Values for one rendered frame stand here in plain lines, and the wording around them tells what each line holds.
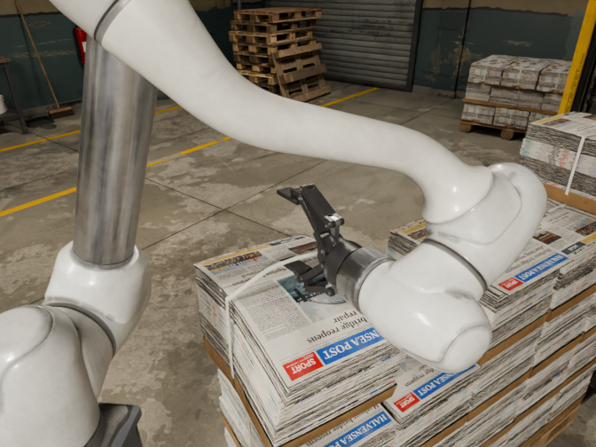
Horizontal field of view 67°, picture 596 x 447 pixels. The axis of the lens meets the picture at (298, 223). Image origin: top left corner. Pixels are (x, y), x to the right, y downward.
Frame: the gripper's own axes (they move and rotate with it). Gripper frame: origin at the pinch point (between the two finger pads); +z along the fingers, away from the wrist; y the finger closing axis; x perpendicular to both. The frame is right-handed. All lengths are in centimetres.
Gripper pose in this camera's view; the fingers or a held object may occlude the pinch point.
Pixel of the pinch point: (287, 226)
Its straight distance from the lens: 83.4
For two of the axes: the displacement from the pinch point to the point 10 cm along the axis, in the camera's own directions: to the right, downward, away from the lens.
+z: -5.3, -3.3, 7.8
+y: 0.3, 9.1, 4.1
